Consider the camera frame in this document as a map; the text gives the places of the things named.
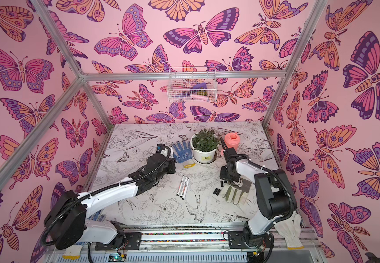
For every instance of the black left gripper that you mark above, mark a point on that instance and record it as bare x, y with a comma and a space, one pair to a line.
171, 166

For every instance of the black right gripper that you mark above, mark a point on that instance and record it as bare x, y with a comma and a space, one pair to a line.
231, 172

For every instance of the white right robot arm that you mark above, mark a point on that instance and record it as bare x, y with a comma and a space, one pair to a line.
275, 197

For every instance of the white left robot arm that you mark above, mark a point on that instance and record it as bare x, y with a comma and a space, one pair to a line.
69, 222

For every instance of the blue dotted knit glove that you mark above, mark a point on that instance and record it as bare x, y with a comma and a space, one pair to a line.
182, 151

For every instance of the beige leather work glove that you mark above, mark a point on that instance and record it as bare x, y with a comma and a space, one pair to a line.
236, 193

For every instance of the white potted green plant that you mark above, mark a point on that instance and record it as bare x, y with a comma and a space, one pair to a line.
204, 145

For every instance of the white cotton glove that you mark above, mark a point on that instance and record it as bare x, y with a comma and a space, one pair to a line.
290, 230

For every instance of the blue dotted glove at base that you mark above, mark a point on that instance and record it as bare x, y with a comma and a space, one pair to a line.
98, 216

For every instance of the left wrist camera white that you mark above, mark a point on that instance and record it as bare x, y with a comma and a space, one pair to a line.
163, 150

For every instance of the white wire wall basket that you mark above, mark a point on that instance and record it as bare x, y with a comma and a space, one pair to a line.
192, 89

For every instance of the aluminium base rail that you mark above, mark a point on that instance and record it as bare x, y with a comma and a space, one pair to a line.
212, 244

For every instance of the aluminium frame horizontal bar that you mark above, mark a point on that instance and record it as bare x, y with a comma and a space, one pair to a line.
168, 75

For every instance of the aluminium frame post left rear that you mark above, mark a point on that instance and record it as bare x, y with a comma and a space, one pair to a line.
51, 26

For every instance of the aluminium frame post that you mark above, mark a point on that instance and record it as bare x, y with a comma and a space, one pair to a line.
51, 26
309, 27

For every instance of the aluminium frame post right rear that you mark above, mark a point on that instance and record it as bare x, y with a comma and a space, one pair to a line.
309, 27

